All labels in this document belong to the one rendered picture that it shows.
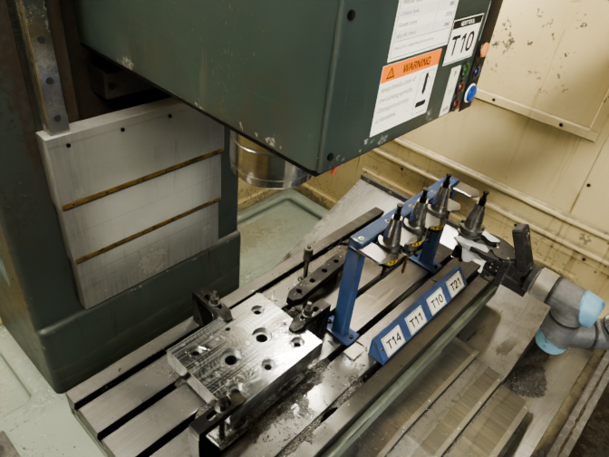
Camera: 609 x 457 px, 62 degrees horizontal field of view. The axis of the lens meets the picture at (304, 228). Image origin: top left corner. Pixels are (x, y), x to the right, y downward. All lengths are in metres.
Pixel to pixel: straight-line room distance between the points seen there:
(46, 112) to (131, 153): 0.22
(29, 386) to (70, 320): 0.30
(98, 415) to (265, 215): 1.34
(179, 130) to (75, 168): 0.28
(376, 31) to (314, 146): 0.16
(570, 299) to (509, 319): 0.56
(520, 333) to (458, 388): 0.33
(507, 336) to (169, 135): 1.22
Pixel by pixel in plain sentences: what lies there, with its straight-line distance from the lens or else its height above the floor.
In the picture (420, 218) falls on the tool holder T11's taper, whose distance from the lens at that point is 1.28.
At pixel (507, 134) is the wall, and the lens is 1.81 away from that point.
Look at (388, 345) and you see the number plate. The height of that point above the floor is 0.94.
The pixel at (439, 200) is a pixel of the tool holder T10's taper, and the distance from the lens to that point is 1.36.
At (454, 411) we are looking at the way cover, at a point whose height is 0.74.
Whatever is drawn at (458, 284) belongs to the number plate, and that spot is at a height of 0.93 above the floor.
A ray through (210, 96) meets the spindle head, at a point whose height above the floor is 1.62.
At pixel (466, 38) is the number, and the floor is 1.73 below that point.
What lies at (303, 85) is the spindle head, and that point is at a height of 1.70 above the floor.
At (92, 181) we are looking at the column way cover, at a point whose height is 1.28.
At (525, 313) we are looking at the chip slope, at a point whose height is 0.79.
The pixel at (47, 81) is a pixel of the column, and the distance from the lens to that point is 1.16.
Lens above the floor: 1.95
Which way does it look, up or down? 36 degrees down
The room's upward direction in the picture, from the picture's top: 7 degrees clockwise
